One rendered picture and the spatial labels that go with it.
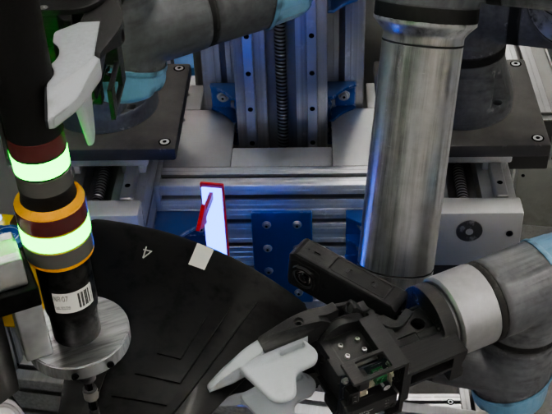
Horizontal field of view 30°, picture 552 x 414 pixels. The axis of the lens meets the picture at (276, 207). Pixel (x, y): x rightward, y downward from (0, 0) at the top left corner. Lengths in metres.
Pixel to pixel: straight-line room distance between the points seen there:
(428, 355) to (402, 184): 0.17
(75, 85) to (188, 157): 0.94
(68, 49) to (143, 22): 0.25
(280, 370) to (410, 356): 0.11
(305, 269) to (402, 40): 0.22
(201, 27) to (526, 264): 0.35
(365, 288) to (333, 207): 0.57
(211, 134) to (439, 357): 0.77
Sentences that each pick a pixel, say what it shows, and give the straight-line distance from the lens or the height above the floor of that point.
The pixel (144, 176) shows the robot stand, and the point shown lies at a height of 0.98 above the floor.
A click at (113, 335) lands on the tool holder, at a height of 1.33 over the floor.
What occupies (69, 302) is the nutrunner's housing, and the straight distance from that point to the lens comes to 0.67.
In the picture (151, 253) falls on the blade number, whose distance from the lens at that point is 0.96.
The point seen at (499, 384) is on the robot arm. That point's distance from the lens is 1.02.
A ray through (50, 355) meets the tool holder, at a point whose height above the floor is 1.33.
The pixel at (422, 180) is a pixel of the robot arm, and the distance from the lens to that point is 0.96.
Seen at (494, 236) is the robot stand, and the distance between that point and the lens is 1.36.
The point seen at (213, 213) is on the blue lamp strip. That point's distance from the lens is 1.07.
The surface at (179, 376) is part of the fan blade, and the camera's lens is 0.86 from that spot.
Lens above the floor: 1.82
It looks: 38 degrees down
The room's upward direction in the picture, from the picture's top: 2 degrees counter-clockwise
